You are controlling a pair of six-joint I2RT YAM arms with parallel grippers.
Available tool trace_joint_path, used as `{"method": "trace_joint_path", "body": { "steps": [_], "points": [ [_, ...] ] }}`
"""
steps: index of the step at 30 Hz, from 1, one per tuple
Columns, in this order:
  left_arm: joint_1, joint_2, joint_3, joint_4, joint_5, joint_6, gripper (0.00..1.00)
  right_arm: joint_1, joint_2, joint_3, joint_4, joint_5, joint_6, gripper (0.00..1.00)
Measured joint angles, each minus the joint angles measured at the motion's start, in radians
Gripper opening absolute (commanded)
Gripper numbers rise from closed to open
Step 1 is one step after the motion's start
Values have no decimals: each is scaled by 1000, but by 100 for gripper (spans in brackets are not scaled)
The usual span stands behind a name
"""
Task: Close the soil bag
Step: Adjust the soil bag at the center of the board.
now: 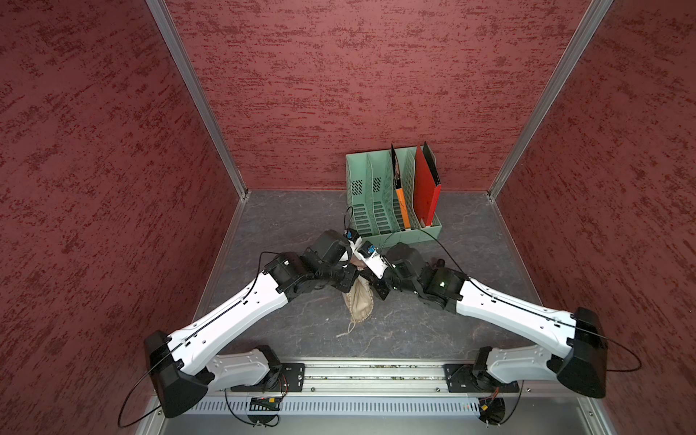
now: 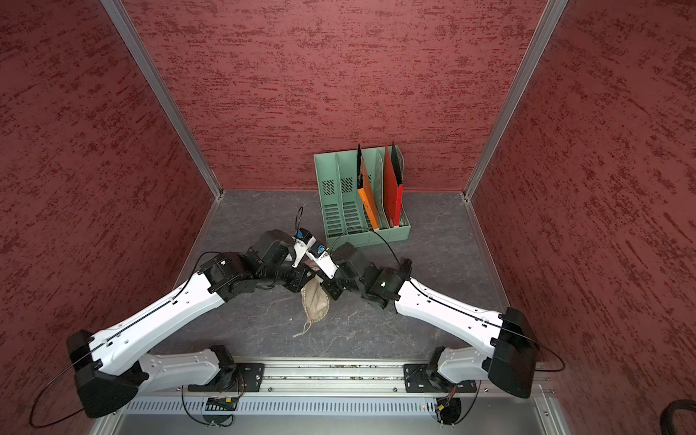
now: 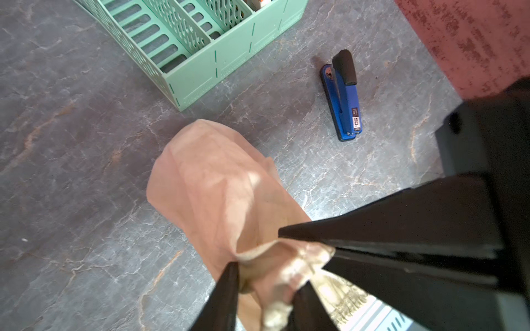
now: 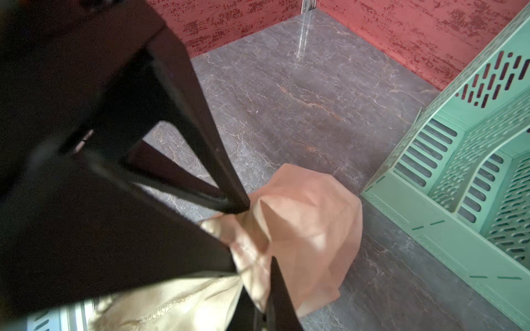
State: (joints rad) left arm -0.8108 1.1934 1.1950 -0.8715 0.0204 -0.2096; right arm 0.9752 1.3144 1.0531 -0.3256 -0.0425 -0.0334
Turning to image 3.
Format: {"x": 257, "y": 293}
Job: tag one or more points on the green plastic file organizer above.
{"x": 188, "y": 47}

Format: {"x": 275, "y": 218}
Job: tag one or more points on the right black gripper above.
{"x": 490, "y": 136}

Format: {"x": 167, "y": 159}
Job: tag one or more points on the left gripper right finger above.
{"x": 308, "y": 313}

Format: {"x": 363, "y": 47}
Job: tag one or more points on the blue black stapler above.
{"x": 339, "y": 81}

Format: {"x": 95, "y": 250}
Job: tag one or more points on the beige cloth soil bag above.
{"x": 228, "y": 199}

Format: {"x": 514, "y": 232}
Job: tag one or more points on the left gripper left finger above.
{"x": 220, "y": 311}

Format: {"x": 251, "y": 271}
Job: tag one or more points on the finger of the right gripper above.
{"x": 440, "y": 293}
{"x": 452, "y": 217}

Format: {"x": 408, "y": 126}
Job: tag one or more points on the perforated cable duct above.
{"x": 377, "y": 315}

